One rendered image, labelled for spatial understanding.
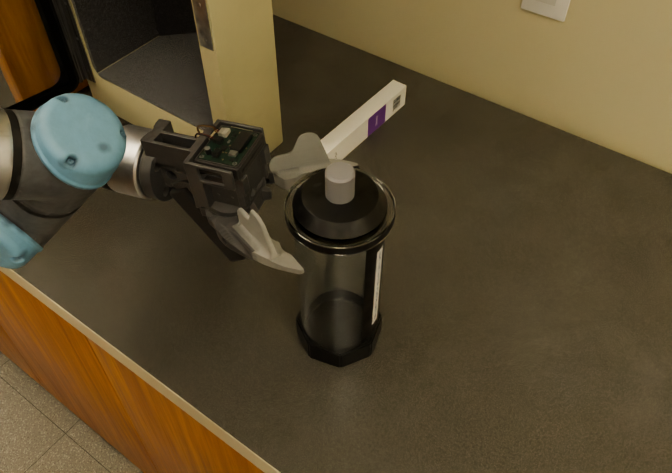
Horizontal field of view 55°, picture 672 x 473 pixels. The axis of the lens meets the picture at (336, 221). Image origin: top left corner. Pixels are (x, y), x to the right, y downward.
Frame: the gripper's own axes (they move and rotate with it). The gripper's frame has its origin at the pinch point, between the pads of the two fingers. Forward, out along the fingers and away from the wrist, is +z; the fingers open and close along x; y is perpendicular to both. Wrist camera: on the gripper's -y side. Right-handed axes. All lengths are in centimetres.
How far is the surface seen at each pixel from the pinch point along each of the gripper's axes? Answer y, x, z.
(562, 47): -9, 53, 16
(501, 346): -21.2, 5.0, 18.1
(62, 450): -109, -3, -81
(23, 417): -108, 1, -96
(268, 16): 4.0, 28.7, -20.4
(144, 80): -9, 27, -43
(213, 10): 9.4, 19.5, -22.5
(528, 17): -6, 54, 11
